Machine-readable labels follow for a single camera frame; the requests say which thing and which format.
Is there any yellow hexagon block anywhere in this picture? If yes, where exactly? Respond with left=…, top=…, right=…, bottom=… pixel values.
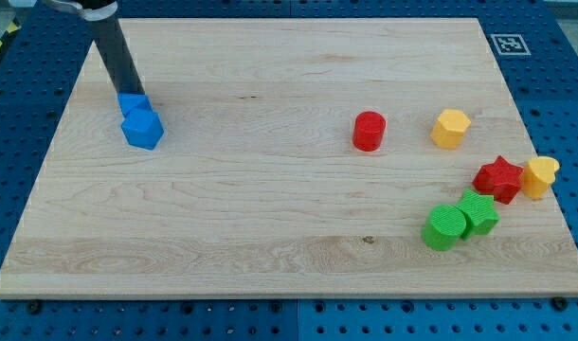
left=430, top=109, right=471, bottom=150

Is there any green star block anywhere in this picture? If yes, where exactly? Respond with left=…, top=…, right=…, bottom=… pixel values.
left=456, top=188, right=499, bottom=241

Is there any red star block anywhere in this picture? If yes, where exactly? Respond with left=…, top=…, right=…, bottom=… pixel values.
left=472, top=155, right=524, bottom=205

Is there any light wooden board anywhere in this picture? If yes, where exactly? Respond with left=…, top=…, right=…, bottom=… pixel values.
left=0, top=18, right=578, bottom=300

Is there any red cylinder block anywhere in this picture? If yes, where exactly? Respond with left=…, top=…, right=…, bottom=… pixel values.
left=352, top=111, right=387, bottom=152

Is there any blue pentagon block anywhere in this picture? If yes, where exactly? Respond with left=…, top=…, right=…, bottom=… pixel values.
left=121, top=109, right=164, bottom=150

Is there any green cylinder block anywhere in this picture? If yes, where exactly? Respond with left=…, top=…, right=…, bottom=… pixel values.
left=422, top=205, right=467, bottom=251

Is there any blue triangle block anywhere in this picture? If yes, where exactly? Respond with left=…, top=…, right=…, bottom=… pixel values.
left=117, top=93, right=152, bottom=117

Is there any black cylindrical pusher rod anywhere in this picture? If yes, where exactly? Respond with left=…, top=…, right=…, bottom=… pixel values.
left=87, top=14, right=145, bottom=94

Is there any yellow heart block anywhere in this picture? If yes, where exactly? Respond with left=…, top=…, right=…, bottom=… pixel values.
left=519, top=156, right=560, bottom=200

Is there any silver rod clamp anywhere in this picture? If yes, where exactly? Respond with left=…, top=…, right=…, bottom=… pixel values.
left=42, top=0, right=118, bottom=22

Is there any white fiducial marker tag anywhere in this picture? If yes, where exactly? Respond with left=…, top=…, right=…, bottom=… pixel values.
left=491, top=33, right=531, bottom=56

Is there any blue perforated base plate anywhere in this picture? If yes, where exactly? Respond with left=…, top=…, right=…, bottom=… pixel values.
left=0, top=1, right=578, bottom=340

